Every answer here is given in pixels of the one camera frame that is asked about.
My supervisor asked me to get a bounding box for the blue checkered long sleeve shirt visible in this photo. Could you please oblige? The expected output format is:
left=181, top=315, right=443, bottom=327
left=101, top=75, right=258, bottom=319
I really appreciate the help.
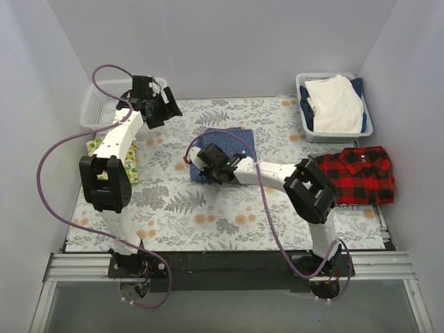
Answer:
left=189, top=127, right=257, bottom=185

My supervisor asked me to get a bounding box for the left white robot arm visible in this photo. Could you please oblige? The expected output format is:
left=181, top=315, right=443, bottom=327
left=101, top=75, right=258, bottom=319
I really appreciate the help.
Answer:
left=79, top=76, right=182, bottom=278

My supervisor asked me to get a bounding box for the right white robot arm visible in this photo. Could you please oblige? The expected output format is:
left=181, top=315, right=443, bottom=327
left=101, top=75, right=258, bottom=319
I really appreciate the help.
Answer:
left=187, top=144, right=341, bottom=277

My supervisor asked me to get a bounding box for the left white plastic basket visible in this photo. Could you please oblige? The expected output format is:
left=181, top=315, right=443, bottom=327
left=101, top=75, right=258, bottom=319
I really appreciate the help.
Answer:
left=80, top=78, right=168, bottom=128

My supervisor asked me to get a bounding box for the white plastic basket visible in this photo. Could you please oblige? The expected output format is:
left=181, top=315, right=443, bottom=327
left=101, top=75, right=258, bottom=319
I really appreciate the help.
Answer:
left=80, top=78, right=168, bottom=128
left=296, top=73, right=373, bottom=143

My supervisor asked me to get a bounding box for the lemon print folded cloth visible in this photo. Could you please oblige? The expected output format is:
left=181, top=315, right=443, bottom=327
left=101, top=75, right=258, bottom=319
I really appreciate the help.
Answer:
left=86, top=137, right=139, bottom=185

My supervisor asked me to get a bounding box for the floral patterned table mat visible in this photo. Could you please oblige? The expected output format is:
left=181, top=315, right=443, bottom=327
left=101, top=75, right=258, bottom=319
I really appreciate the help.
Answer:
left=65, top=96, right=388, bottom=251

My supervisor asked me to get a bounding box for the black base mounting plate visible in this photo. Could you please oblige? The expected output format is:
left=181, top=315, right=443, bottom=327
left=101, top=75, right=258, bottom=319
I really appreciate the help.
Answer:
left=107, top=251, right=355, bottom=298

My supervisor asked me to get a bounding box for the right white plastic basket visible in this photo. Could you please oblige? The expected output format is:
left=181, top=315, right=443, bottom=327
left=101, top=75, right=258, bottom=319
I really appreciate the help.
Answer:
left=296, top=73, right=373, bottom=143

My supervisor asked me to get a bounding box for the white folded shirt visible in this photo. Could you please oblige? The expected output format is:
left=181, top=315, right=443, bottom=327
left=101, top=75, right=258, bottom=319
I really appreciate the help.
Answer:
left=304, top=74, right=365, bottom=135

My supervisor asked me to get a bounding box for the red black plaid shirt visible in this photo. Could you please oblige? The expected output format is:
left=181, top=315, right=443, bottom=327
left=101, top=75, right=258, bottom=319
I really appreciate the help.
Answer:
left=314, top=146, right=395, bottom=205

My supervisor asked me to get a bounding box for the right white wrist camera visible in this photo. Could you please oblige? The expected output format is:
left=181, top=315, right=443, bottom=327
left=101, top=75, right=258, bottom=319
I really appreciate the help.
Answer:
left=184, top=146, right=206, bottom=171

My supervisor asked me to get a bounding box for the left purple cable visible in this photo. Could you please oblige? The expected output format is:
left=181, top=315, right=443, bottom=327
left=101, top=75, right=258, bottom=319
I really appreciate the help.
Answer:
left=36, top=64, right=173, bottom=309

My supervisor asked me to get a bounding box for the aluminium frame rail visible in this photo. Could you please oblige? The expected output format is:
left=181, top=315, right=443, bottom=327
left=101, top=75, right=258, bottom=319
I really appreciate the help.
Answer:
left=43, top=253, right=116, bottom=282

